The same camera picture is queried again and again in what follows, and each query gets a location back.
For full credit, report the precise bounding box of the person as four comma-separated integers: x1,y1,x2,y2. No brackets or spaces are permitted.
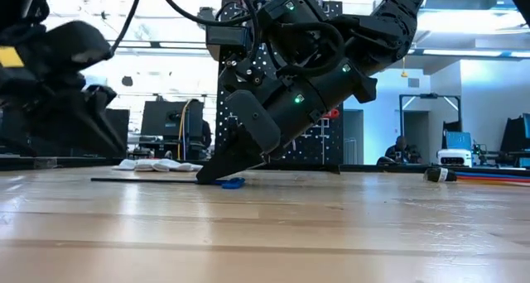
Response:
384,136,423,165
200,119,213,150

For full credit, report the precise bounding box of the blue T-handle hex key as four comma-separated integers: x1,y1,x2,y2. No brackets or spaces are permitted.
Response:
90,175,246,190

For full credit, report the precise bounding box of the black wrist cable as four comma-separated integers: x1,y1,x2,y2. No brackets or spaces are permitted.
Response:
157,0,263,63
109,0,144,59

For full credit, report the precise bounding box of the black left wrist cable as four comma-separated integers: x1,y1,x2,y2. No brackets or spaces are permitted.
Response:
109,0,144,59

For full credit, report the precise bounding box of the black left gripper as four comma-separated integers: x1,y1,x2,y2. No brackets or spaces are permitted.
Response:
0,20,128,156

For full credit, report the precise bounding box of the yellow cable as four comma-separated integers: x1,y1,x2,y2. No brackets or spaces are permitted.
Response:
177,99,195,160

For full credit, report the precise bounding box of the black hanging fixture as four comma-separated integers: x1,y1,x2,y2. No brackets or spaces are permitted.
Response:
196,7,217,28

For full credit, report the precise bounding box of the grey door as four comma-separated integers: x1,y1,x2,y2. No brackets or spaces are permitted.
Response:
343,108,364,165

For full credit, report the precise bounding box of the blue box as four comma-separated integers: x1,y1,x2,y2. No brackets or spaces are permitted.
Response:
445,131,472,151

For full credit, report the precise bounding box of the red T-handle hex key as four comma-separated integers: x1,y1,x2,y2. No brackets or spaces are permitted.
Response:
320,108,341,156

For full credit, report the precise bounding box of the white knit glove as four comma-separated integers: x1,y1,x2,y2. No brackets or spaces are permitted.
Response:
112,157,204,173

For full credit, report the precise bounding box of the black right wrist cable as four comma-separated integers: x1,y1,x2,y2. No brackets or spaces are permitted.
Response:
157,0,263,63

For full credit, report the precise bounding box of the chrome wire ring rack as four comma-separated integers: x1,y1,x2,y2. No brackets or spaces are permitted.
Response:
225,113,333,140

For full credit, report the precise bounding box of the multicoloured cable bundle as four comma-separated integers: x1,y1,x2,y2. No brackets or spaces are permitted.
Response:
423,165,530,187

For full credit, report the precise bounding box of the black pegboard bin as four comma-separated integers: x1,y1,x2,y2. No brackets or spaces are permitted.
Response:
205,25,252,61

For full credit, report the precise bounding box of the white desktop device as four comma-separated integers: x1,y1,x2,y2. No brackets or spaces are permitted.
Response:
437,148,472,167

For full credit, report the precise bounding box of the black office partition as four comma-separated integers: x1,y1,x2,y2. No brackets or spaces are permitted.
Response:
105,108,130,156

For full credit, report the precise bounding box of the dark lab equipment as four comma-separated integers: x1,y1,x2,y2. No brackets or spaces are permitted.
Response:
471,141,502,166

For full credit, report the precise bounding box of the black metal pegboard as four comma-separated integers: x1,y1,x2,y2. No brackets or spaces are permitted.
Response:
215,0,345,175

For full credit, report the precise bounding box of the black metal door frame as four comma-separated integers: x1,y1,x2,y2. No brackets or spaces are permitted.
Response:
399,93,462,165

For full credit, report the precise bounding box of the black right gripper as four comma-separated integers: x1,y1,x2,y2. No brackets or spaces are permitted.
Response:
195,70,353,184

